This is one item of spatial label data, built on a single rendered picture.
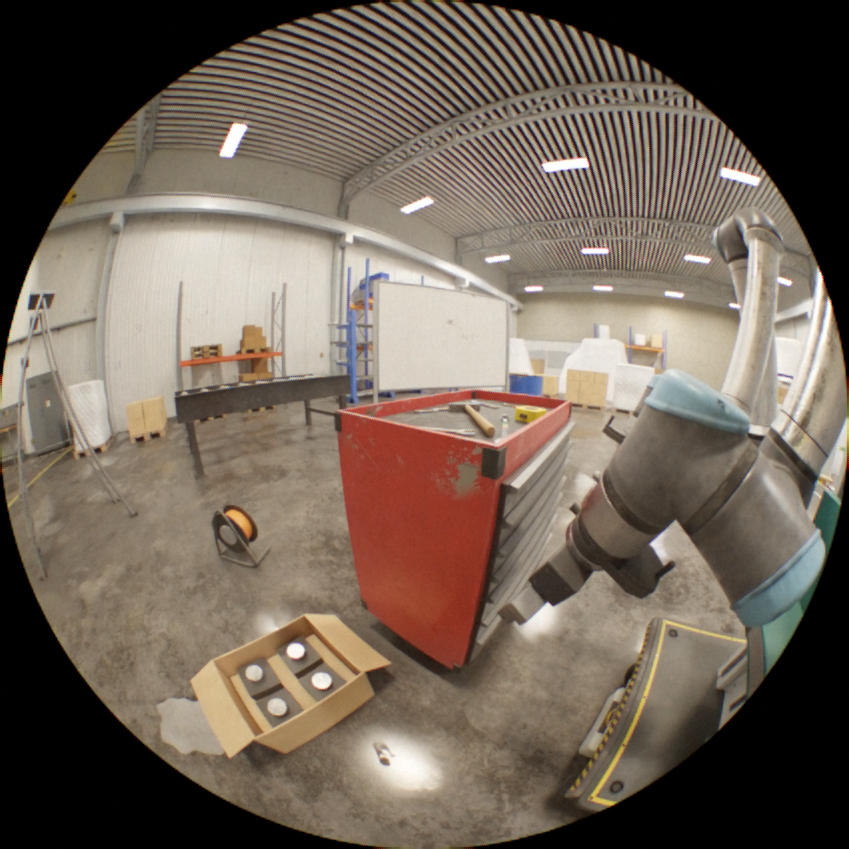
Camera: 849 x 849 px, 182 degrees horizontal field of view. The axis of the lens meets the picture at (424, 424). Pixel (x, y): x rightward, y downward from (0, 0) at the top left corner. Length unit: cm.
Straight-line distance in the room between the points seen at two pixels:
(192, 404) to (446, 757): 323
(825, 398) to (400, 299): 306
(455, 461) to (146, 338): 818
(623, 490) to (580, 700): 106
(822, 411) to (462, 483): 53
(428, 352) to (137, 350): 737
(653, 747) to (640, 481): 81
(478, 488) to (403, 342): 261
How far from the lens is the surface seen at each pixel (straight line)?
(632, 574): 30
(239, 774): 122
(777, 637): 70
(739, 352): 67
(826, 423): 35
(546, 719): 117
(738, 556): 22
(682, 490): 22
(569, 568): 30
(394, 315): 298
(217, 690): 105
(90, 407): 642
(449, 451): 47
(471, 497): 48
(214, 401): 317
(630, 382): 779
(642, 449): 23
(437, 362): 315
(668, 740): 96
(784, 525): 23
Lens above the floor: 107
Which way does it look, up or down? 14 degrees down
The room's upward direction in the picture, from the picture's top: straight up
